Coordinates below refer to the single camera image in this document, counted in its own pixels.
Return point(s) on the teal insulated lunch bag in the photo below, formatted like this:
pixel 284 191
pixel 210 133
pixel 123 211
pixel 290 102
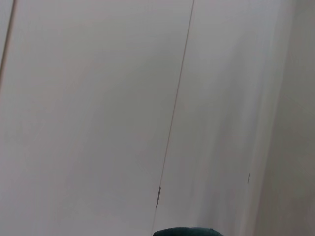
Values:
pixel 187 232

